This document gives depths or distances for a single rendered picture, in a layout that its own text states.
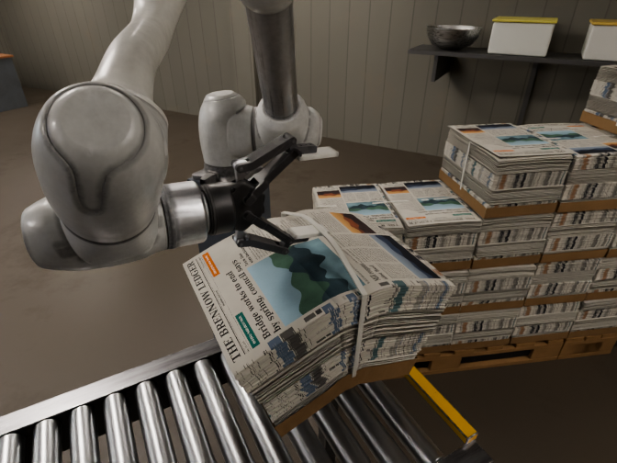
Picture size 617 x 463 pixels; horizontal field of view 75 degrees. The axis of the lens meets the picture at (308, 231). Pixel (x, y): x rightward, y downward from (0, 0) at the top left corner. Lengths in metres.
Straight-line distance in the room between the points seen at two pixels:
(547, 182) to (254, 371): 1.32
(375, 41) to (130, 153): 4.29
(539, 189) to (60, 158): 1.52
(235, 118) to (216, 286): 0.69
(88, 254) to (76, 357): 1.85
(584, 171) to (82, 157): 1.61
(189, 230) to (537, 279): 1.60
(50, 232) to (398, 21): 4.18
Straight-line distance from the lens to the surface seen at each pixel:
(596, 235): 1.95
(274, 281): 0.67
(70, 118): 0.37
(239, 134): 1.29
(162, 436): 0.93
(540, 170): 1.62
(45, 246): 0.54
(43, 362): 2.42
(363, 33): 4.62
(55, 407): 1.06
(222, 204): 0.57
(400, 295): 0.69
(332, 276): 0.66
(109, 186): 0.37
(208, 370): 1.01
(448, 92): 4.44
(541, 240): 1.80
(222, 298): 0.69
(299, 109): 1.24
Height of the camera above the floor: 1.55
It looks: 31 degrees down
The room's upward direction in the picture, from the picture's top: straight up
